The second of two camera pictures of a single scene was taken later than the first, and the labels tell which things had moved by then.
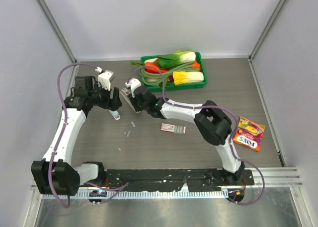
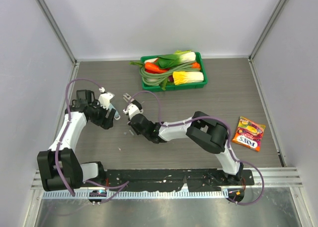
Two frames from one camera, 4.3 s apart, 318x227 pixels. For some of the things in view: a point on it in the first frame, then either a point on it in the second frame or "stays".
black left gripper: (114, 104) → (109, 120)
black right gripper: (133, 100) → (135, 130)
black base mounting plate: (145, 180) stays
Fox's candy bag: (249, 133) stays
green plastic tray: (171, 88) stays
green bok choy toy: (178, 57) stays
